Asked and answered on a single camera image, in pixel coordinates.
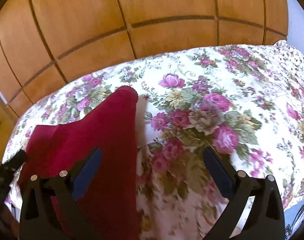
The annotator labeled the dark red long-sleeve shirt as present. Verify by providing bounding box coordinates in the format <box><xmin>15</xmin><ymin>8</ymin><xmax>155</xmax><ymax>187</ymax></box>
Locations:
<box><xmin>18</xmin><ymin>86</ymin><xmax>139</xmax><ymax>239</ymax></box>

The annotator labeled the floral bedspread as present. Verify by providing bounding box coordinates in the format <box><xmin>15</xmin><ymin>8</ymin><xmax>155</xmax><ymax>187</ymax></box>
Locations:
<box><xmin>3</xmin><ymin>40</ymin><xmax>304</xmax><ymax>239</ymax></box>

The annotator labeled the wooden panelled wardrobe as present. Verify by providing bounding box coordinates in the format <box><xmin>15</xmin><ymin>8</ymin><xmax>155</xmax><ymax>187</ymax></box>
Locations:
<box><xmin>0</xmin><ymin>0</ymin><xmax>288</xmax><ymax>162</ymax></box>

